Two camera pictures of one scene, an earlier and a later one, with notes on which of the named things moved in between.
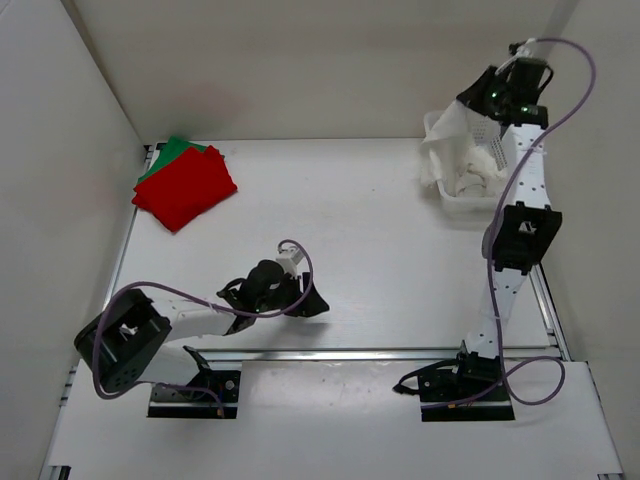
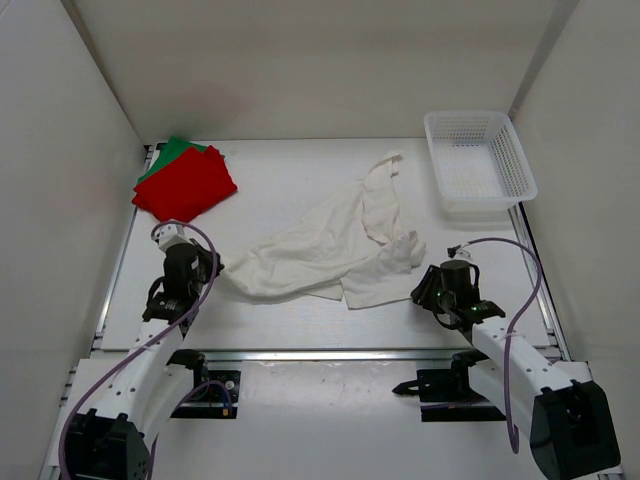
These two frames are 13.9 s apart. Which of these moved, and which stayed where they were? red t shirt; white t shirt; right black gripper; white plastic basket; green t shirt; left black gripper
Moved: right black gripper; white t shirt; left black gripper
Stayed: green t shirt; white plastic basket; red t shirt
